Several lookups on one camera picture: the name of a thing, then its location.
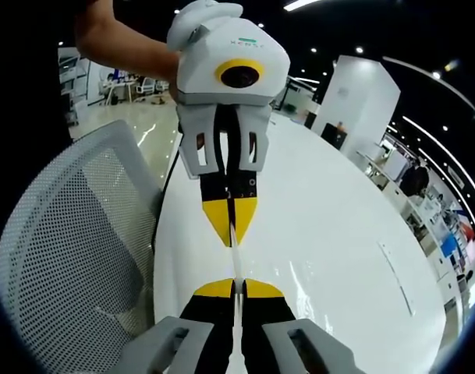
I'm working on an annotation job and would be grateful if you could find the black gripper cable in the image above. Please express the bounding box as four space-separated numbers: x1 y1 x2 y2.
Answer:
151 147 183 254

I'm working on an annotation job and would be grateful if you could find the white square pillar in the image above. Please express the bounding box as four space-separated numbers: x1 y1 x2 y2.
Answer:
310 55 402 157

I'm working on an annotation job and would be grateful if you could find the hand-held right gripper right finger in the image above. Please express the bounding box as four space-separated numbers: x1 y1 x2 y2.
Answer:
243 278 367 374

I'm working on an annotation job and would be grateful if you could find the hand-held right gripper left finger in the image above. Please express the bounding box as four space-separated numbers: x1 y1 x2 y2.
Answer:
108 278 236 374

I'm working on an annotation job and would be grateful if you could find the grey mesh office chair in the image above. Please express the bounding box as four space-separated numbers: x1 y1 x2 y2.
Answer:
0 119 165 374

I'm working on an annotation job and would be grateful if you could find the row of white desks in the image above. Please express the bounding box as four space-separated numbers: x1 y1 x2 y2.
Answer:
356 150 474 312

